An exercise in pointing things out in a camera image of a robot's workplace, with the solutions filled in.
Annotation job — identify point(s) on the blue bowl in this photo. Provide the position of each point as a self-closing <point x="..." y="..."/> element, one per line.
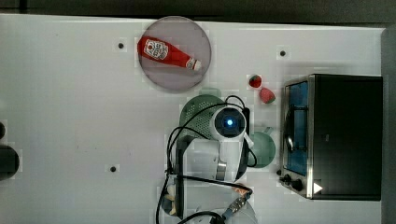
<point x="161" y="201"/>

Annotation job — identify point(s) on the pink toy strawberry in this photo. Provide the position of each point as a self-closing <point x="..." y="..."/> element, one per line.
<point x="267" y="96"/>

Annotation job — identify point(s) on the red ketchup bottle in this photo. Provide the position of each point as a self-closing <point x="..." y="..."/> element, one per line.
<point x="161" y="51"/>

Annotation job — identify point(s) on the grey round plate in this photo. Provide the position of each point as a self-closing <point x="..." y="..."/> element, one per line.
<point x="186" y="35"/>

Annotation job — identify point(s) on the green plastic strainer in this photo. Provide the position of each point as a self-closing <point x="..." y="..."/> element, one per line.
<point x="198" y="111"/>

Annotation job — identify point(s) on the teal green plate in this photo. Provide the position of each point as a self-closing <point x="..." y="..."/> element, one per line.
<point x="264" y="149"/>

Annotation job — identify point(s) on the toy banana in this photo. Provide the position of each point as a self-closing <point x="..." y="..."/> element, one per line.
<point x="170" y="200"/>

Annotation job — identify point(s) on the toy orange slice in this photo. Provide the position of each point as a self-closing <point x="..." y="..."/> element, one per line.
<point x="243" y="190"/>

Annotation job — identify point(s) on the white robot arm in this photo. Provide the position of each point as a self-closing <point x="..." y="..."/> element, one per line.
<point x="207" y="168"/>

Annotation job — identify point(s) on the black cylinder cup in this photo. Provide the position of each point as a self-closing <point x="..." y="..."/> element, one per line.
<point x="9" y="162"/>
<point x="2" y="130"/>

